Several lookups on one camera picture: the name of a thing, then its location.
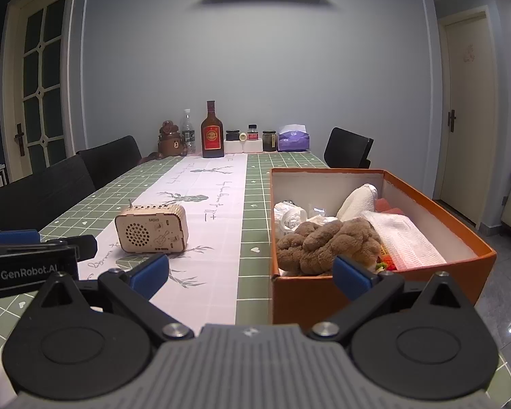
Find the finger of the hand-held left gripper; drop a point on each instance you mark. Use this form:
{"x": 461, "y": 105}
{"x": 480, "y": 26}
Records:
{"x": 15, "y": 237}
{"x": 85, "y": 247}

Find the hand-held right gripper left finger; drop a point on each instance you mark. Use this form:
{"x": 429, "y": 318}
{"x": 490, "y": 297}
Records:
{"x": 149, "y": 275}

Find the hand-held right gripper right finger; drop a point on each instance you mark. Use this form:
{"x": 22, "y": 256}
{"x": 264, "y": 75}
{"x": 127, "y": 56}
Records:
{"x": 351, "y": 277}

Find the orange cardboard box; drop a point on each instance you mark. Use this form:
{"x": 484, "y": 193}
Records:
{"x": 323, "y": 302}

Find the brown plush toy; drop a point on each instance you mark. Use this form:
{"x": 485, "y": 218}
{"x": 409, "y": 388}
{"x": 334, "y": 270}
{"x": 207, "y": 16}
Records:
{"x": 323, "y": 243}

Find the white waffle towel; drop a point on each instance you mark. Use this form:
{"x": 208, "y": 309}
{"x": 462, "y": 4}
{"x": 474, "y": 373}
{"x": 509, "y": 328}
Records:
{"x": 404, "y": 238}

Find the clear plastic wrapper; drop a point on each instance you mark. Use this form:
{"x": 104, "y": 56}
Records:
{"x": 317, "y": 211}

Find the clear plastic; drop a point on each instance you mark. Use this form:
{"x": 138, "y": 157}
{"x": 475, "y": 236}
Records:
{"x": 289, "y": 217}

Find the wooden radio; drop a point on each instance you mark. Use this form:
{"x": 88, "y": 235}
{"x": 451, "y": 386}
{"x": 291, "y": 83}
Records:
{"x": 153, "y": 230}

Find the black chair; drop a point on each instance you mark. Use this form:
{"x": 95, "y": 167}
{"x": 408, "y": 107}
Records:
{"x": 38, "y": 196}
{"x": 347, "y": 147}
{"x": 110, "y": 162}

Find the white printed table runner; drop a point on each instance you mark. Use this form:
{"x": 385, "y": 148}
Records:
{"x": 213, "y": 230}

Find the green checked tablecloth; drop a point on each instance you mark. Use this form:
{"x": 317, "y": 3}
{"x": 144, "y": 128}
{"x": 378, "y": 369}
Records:
{"x": 255, "y": 204}

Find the brown bear-shaped bottle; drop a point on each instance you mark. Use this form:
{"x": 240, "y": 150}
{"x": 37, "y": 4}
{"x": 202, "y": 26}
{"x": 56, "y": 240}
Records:
{"x": 172, "y": 140}

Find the clear plastic water bottle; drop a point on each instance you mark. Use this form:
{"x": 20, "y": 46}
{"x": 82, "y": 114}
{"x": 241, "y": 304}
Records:
{"x": 188, "y": 136}

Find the purple tissue pack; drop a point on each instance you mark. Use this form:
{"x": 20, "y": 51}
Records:
{"x": 294, "y": 140}

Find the brown glass bottle red label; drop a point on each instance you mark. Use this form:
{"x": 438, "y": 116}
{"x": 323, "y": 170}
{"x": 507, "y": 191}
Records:
{"x": 213, "y": 136}

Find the white box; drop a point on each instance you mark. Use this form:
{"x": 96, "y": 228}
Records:
{"x": 253, "y": 147}
{"x": 234, "y": 147}

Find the glass panel door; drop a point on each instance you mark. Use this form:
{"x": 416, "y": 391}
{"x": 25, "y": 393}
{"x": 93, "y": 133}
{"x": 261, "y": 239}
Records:
{"x": 42, "y": 85}

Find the dark glass jar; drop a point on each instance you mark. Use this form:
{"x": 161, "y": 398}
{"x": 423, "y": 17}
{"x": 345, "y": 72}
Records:
{"x": 269, "y": 141}

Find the black lidded jar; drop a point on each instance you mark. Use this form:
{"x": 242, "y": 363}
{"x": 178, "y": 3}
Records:
{"x": 232, "y": 135}

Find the small jar with red label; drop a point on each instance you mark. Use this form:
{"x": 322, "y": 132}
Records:
{"x": 251, "y": 133}

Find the plain cream door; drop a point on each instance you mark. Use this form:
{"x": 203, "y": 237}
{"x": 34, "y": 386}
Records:
{"x": 468, "y": 136}

